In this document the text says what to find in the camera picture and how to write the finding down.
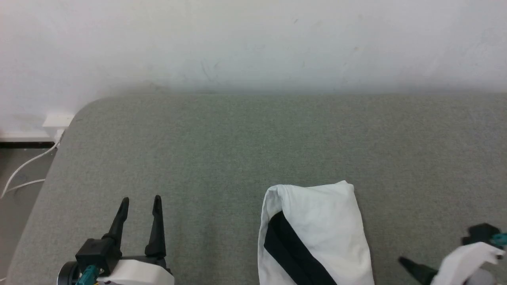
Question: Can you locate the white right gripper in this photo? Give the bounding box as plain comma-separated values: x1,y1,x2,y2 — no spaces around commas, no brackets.
398,242,506,285

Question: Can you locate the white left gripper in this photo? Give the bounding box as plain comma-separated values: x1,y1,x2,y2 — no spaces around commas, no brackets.
97,195,175,285

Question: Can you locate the black and white garment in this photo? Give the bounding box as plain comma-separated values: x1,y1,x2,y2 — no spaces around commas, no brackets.
257,180,375,285

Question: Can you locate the grey-green fabric sofa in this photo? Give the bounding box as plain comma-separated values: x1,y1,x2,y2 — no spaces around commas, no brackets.
4,93,507,285

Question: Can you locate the black skirting strip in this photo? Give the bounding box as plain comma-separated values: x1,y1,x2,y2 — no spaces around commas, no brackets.
0,141,55,149

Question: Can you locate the teal-plug left gripper cable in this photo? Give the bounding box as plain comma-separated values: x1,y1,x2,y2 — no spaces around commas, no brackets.
74,264,100,285

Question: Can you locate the white power cable with plug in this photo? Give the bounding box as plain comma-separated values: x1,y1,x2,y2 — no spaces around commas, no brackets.
0,128,65,199

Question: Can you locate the white wall socket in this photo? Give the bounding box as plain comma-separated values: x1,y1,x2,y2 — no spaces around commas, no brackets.
42,114,75,128

